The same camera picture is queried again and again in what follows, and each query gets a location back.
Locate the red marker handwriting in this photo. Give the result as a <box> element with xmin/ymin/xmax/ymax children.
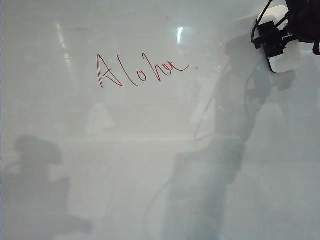
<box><xmin>96</xmin><ymin>52</ymin><xmax>190</xmax><ymax>90</ymax></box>

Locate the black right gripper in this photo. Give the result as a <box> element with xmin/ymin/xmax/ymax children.
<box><xmin>254</xmin><ymin>0</ymin><xmax>320</xmax><ymax>58</ymax></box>

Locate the grey glossy whiteboard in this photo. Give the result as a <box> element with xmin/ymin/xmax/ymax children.
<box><xmin>0</xmin><ymin>0</ymin><xmax>320</xmax><ymax>240</ymax></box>

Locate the white rectangular whiteboard eraser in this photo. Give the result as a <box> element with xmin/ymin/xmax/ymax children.
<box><xmin>256</xmin><ymin>5</ymin><xmax>301</xmax><ymax>74</ymax></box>

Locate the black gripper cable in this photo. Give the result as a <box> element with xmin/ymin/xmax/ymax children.
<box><xmin>250</xmin><ymin>0</ymin><xmax>275</xmax><ymax>50</ymax></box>

